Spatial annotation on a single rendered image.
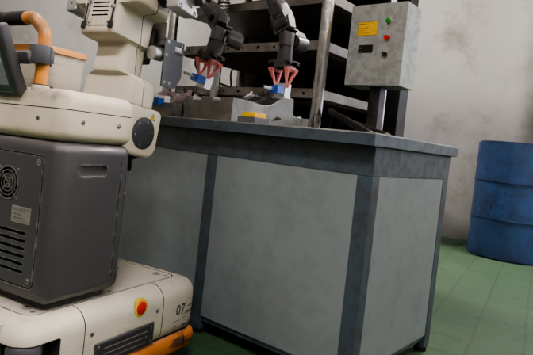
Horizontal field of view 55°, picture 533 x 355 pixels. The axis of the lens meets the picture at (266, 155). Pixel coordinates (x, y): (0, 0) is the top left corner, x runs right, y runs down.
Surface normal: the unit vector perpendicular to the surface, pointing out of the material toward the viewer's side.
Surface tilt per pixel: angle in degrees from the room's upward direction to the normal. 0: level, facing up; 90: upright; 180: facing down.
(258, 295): 90
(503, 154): 90
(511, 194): 90
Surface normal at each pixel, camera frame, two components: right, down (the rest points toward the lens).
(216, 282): -0.62, -0.05
